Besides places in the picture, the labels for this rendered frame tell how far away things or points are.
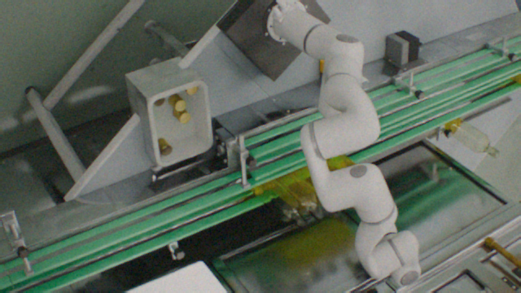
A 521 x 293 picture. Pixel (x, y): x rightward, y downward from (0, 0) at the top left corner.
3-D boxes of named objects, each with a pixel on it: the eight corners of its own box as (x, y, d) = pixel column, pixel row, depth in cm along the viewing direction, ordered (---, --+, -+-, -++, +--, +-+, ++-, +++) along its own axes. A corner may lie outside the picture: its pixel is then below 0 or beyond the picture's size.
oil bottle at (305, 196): (262, 180, 201) (303, 219, 185) (261, 164, 197) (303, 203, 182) (278, 173, 203) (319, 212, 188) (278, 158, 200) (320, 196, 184)
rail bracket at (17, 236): (5, 237, 172) (27, 289, 156) (-12, 189, 163) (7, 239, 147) (21, 231, 174) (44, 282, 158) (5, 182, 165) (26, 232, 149)
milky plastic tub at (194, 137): (146, 154, 189) (158, 169, 183) (134, 85, 176) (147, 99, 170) (199, 134, 196) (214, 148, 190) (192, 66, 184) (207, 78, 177)
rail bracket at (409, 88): (388, 83, 211) (417, 102, 201) (389, 63, 207) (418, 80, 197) (397, 80, 213) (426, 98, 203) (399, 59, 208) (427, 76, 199)
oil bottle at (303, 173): (278, 173, 203) (320, 212, 188) (278, 158, 200) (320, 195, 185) (294, 167, 205) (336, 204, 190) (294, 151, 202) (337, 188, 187)
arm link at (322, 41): (335, 19, 174) (374, 41, 163) (329, 63, 181) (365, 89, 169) (305, 22, 169) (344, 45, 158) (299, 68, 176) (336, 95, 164)
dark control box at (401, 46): (384, 55, 222) (400, 65, 216) (385, 34, 218) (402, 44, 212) (402, 50, 226) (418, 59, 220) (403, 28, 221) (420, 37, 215)
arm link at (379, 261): (384, 186, 151) (407, 240, 164) (335, 216, 152) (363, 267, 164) (400, 209, 144) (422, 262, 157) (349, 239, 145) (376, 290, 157)
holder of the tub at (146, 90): (148, 168, 193) (159, 182, 187) (134, 85, 177) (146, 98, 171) (200, 148, 200) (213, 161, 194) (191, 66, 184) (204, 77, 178)
